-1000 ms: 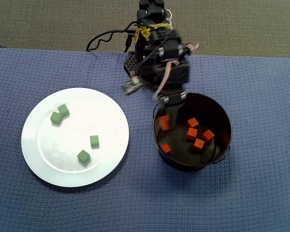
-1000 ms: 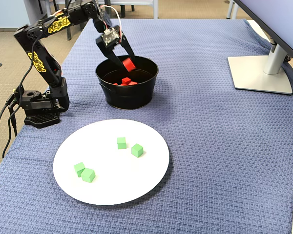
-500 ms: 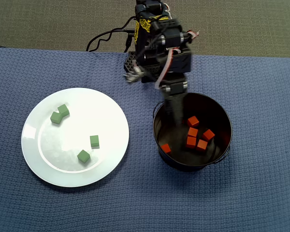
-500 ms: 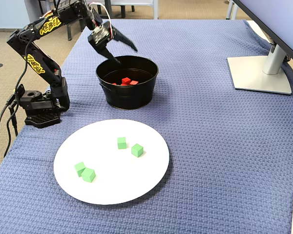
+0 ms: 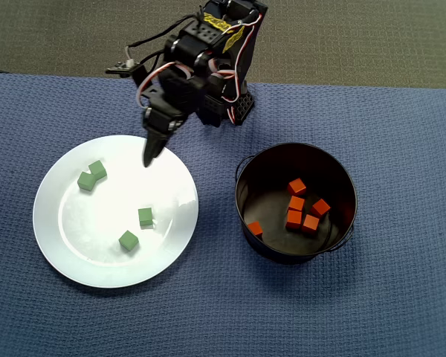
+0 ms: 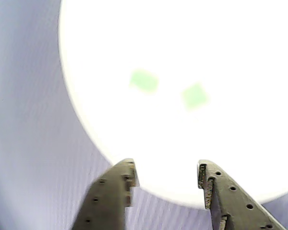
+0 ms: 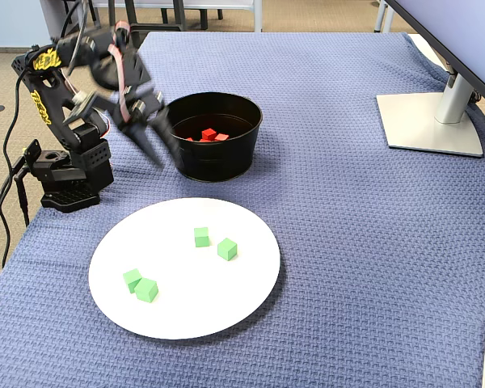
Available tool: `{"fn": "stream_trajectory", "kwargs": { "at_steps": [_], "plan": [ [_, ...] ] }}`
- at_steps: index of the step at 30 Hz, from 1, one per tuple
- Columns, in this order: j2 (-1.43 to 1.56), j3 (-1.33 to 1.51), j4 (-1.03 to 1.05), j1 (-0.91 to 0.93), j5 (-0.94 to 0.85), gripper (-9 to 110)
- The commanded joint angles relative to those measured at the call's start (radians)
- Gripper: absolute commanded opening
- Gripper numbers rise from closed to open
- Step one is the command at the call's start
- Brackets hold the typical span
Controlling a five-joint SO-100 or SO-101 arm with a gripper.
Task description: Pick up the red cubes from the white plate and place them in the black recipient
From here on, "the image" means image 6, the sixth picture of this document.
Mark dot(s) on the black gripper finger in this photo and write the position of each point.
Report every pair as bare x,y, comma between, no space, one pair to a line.
105,203
235,206

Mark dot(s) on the white round plate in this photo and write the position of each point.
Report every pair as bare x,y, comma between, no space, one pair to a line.
158,36

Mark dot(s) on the blue woven table cloth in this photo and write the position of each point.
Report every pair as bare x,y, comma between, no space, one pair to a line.
26,119

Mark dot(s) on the green cube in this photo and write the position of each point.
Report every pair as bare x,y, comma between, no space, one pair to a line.
144,82
195,97

